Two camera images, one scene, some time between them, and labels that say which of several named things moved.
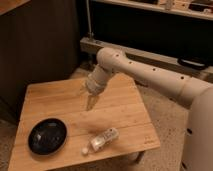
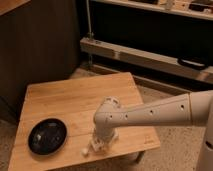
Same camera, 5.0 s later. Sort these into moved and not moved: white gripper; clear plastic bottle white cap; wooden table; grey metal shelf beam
Moved: white gripper
Not moved: wooden table; grey metal shelf beam; clear plastic bottle white cap
